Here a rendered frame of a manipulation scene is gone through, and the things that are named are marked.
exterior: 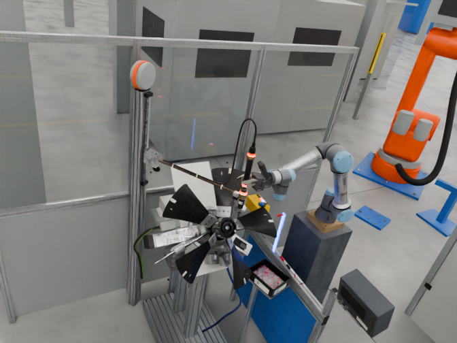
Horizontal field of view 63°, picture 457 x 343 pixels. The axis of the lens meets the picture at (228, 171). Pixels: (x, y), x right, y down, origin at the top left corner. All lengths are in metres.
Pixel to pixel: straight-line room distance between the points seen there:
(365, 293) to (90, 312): 2.10
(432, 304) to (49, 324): 3.05
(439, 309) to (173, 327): 2.17
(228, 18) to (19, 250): 3.19
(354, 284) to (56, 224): 1.87
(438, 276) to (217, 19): 3.35
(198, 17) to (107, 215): 2.52
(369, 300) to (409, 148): 3.94
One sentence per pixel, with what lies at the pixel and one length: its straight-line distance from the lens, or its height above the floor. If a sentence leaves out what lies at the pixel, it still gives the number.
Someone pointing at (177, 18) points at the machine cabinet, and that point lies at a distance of 4.33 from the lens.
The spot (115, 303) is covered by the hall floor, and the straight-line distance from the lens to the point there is 3.30.
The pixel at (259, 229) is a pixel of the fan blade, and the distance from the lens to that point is 2.26.
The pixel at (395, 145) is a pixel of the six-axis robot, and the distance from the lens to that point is 5.76.
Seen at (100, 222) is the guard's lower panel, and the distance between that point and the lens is 2.79.
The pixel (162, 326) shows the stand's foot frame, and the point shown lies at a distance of 3.07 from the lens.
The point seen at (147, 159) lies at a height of 1.38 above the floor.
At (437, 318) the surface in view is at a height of 0.21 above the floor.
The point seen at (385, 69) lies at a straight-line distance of 9.95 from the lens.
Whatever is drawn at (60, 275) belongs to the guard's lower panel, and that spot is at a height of 0.37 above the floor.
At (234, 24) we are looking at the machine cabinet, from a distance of 4.64.
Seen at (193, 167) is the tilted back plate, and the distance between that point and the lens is 2.38.
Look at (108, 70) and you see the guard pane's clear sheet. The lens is 2.29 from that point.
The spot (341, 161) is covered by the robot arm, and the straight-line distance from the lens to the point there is 2.23.
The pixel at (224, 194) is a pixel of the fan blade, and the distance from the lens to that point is 2.20.
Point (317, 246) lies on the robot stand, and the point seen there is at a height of 0.94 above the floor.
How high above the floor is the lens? 2.57
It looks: 31 degrees down
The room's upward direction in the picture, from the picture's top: 10 degrees clockwise
